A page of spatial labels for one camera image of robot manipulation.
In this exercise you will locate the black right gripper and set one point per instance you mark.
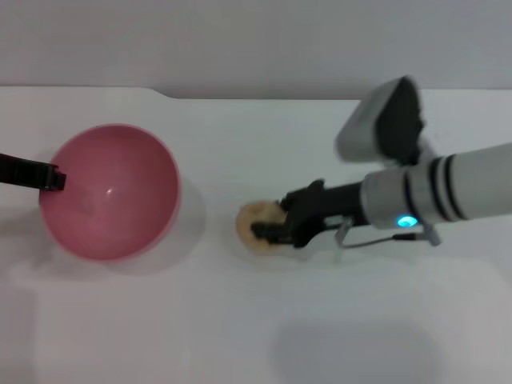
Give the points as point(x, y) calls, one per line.
point(324, 208)

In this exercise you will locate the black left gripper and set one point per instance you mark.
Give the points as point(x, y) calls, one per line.
point(20, 170)

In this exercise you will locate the beige egg yolk pastry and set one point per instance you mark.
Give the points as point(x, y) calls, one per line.
point(250, 216)

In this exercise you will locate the pink plastic bowl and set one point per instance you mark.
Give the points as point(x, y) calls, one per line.
point(112, 224)

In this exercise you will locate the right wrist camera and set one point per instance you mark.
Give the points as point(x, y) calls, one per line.
point(360, 128)

